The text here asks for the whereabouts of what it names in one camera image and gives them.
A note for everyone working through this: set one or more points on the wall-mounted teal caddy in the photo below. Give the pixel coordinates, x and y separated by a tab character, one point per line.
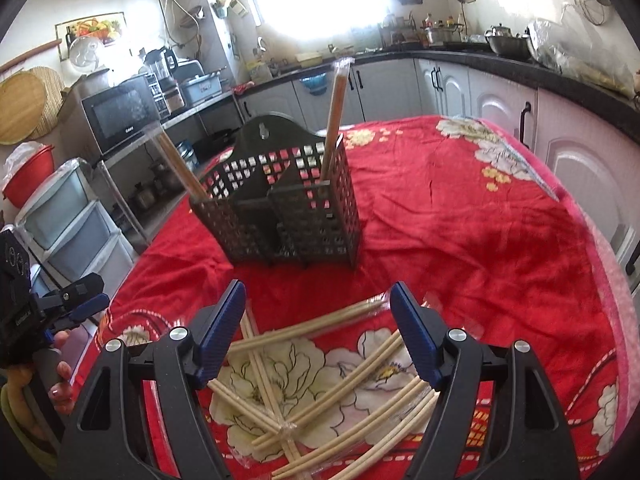
227	7

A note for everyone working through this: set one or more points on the bunch of chopsticks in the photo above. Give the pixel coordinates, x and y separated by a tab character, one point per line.
320	323

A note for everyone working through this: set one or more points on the black kitchen countertop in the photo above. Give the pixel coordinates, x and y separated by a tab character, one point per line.
550	77

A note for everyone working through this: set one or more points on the wrapped brown chopsticks packet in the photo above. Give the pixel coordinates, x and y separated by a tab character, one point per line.
335	110
175	160

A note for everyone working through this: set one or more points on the steel mixing bowl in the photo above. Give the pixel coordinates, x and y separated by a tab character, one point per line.
510	45

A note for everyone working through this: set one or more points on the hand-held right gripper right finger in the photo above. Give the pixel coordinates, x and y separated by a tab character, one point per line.
412	335

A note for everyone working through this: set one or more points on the blue hanging basin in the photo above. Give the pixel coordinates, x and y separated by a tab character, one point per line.
314	85

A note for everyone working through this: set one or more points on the grey plastic drawer unit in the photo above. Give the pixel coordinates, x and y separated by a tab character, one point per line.
65	210

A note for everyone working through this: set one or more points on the wooden rolling pin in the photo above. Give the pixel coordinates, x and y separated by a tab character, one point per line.
30	55

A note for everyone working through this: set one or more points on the fruit wall poster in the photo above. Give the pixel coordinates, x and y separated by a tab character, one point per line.
95	27

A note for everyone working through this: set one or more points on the large steel pot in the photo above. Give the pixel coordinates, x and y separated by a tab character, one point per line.
440	35

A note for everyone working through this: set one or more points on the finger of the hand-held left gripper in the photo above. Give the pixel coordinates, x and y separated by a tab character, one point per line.
90	307
80	287

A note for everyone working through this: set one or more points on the black microwave oven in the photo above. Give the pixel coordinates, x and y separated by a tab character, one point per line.
120	115

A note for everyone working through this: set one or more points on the blue-grey kitchen appliance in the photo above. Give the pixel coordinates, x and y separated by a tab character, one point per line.
200	90

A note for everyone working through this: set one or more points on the stacked steel pots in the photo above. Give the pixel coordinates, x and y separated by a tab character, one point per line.
145	197

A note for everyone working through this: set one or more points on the black dish rack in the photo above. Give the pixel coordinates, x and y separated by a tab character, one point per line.
397	32

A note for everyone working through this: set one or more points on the black blender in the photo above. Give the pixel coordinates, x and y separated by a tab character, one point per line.
160	67

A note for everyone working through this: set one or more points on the red plastic basin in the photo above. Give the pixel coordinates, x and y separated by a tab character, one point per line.
30	175

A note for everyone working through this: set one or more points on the round bamboo tray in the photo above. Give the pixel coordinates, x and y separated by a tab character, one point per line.
20	110

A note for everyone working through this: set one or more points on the dark grey perforated utensil holder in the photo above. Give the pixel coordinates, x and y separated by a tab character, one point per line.
300	220

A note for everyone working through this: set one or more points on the red floral blanket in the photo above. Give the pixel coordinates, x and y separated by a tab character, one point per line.
450	210

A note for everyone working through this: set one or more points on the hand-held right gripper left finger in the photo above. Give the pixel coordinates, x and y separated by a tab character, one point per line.
222	332

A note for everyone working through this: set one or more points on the person's left hand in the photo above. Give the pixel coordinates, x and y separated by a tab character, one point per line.
64	385

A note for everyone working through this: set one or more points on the clear plastic bag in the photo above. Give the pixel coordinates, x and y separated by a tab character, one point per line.
575	55

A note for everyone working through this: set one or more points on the woven bamboo sieve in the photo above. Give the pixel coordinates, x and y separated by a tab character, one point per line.
54	100

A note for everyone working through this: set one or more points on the grey stone shelf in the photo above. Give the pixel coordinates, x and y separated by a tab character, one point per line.
200	107

